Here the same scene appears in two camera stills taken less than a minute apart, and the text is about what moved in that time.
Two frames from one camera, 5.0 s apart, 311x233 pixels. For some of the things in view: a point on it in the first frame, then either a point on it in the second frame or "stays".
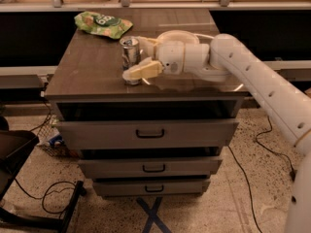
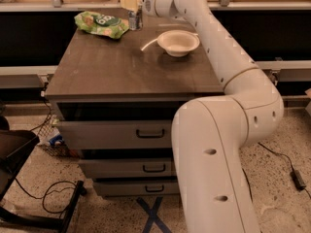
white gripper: (169, 56) to (148, 3)
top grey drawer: (202, 133) stays
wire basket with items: (51, 141) stays
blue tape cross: (153, 216) stays
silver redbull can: (130, 50) to (135, 20)
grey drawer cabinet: (165, 136) stays
